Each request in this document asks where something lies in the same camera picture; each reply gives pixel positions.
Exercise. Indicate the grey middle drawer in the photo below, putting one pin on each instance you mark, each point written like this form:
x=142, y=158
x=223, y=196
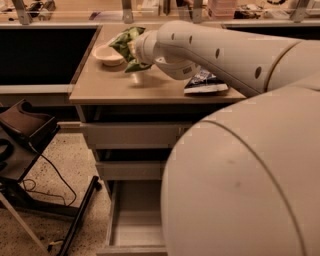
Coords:
x=130, y=170

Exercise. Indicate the grey drawer cabinet with counter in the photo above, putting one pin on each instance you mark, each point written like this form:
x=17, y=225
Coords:
x=108, y=94

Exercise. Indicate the grey top drawer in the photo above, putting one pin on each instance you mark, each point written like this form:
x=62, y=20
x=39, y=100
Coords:
x=133, y=135

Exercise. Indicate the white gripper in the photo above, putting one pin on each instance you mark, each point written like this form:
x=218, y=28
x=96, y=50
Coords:
x=141, y=46

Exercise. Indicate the black stand with tray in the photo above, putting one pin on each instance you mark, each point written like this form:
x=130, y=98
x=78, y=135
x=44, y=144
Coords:
x=24, y=137

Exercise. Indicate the grey open bottom drawer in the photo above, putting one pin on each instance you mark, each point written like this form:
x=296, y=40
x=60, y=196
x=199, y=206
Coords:
x=135, y=227

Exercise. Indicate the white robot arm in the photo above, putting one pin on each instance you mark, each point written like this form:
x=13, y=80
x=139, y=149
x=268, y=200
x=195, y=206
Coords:
x=245, y=180

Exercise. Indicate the blue white chip bag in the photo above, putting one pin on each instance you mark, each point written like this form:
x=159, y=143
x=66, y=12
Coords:
x=204, y=82

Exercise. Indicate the white paper bowl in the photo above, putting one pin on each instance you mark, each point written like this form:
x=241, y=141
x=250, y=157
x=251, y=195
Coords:
x=107, y=55

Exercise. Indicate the green jalapeno chip bag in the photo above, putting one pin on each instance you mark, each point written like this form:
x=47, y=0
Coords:
x=119, y=44

